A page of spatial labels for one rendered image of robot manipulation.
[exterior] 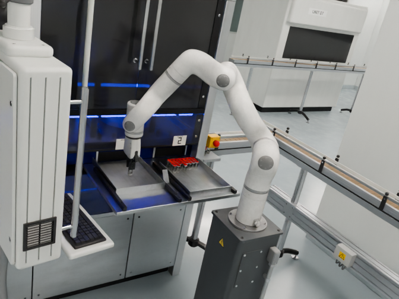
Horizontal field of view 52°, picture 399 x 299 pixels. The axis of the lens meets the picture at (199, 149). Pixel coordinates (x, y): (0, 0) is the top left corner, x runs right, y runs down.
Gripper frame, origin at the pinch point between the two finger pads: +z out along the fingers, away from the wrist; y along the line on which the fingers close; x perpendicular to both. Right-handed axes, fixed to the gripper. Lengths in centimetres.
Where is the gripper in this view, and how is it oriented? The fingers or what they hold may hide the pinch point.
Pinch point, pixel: (130, 164)
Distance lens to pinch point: 198.8
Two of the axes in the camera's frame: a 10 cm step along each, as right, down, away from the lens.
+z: -1.6, 8.9, 4.2
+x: 8.6, -0.8, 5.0
